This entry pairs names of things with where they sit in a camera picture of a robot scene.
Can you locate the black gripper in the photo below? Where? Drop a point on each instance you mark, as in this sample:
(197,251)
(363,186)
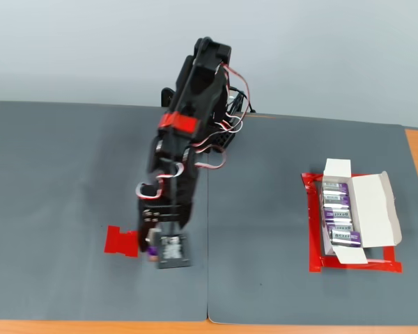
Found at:
(143,232)

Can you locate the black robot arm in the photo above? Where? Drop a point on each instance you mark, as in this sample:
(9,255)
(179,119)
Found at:
(198,87)

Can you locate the white cardboard box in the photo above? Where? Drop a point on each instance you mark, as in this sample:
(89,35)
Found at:
(369,208)

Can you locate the red tape patch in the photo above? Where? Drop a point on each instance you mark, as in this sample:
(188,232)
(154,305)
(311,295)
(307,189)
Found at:
(118,243)

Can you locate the dark gray mat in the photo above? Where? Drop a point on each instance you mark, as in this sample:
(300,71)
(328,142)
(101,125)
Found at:
(257,208)
(55,191)

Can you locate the red tape band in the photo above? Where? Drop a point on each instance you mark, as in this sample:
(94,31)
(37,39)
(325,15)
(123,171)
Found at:
(181,122)

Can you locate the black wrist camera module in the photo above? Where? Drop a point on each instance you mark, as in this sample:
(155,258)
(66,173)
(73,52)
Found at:
(175,250)

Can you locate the red tape frame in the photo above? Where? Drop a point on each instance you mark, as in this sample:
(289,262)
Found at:
(315,243)

